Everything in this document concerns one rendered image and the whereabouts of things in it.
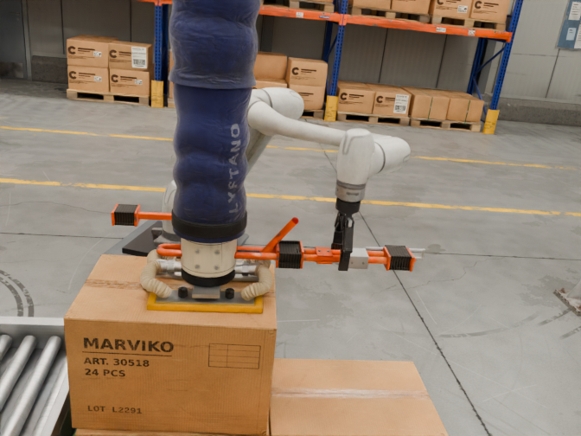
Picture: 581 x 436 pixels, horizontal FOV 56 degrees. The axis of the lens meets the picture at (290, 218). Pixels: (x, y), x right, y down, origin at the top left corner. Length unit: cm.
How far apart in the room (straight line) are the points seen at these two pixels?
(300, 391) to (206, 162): 94
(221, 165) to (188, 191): 12
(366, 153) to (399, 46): 889
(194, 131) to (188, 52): 20
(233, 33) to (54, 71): 897
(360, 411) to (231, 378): 52
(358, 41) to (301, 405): 876
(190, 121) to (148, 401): 85
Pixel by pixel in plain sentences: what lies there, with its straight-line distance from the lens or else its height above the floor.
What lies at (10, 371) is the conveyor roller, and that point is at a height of 55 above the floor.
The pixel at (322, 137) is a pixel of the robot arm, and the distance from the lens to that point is 183.
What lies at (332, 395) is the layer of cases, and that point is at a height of 54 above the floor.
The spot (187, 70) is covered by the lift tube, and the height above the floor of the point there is 163.
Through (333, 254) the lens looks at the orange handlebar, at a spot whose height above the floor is 109.
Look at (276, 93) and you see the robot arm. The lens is 207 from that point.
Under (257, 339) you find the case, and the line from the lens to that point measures 163.
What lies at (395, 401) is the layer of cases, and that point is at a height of 54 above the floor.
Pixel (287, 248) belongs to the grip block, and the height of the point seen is 110.
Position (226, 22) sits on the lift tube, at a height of 176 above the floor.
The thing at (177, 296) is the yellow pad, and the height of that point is 97.
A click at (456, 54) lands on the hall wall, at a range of 1084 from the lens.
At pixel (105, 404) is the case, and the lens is 183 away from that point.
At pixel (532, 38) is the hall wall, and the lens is 1142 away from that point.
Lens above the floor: 185
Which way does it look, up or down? 22 degrees down
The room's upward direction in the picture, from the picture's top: 6 degrees clockwise
